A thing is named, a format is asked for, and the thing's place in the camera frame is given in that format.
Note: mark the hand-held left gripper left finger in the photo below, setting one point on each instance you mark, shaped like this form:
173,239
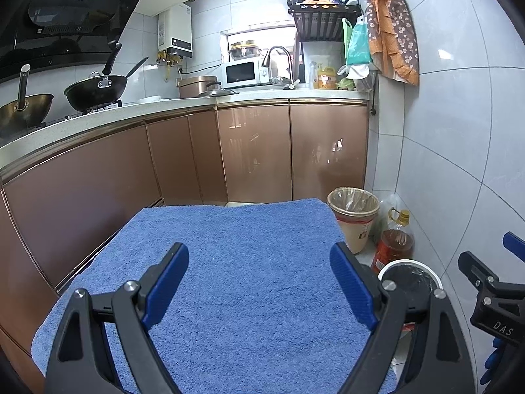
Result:
162,291

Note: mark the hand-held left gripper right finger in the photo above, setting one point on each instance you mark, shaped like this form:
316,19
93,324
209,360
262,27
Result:
352,291

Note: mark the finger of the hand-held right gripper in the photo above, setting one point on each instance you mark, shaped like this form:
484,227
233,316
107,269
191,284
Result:
514,246
475,266

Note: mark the white bin with black liner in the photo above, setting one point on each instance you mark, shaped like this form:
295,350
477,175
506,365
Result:
410,273

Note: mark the person's right hand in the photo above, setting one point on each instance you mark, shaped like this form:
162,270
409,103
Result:
494,361

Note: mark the cooking oil bottle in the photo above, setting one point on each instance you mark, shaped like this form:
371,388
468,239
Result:
393,246

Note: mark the beige bin with clear liner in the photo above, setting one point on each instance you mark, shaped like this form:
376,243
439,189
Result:
354,221

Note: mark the blue towel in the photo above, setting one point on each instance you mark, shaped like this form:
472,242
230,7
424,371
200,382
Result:
254,316

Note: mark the brown kitchen base cabinet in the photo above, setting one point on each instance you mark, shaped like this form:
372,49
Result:
254,152

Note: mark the white plate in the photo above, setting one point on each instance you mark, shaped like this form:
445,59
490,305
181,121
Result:
149,99

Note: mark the gas stove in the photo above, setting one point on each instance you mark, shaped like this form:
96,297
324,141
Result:
90,108

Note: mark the green vegetable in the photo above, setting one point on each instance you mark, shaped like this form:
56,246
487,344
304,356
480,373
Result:
345,84

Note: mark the brown rice cooker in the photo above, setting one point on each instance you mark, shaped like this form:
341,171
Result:
192,86

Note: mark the glass pot lid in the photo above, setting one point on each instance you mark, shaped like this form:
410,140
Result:
217,91

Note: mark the black wok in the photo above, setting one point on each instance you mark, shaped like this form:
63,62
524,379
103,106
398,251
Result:
94,94

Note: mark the yellow plastic jar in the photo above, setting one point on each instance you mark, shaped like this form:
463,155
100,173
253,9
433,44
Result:
326,78

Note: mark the white plastic bag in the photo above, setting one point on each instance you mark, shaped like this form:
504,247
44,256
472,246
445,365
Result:
354,72

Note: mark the brass wok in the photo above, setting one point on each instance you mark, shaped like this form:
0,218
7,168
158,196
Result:
24,111

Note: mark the yellow gas pipes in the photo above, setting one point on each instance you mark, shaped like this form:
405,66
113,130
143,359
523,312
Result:
168,63

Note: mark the white microwave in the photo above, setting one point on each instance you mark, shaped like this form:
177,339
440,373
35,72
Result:
242,72

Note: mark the green plastic bag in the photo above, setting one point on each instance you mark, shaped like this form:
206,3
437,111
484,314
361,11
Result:
359,43

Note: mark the orange brown floral apron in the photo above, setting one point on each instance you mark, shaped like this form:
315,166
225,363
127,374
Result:
393,28

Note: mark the black kitchen faucet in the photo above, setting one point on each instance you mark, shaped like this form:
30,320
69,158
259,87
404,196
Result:
279,48

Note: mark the glass pot with gold rim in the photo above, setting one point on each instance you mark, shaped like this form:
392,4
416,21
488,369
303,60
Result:
245,51

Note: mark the white water heater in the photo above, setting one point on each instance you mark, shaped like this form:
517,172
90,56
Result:
176,28

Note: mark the black dish rack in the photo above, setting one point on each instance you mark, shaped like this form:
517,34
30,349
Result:
324,20

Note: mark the black range hood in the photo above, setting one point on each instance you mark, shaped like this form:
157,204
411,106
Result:
61,20

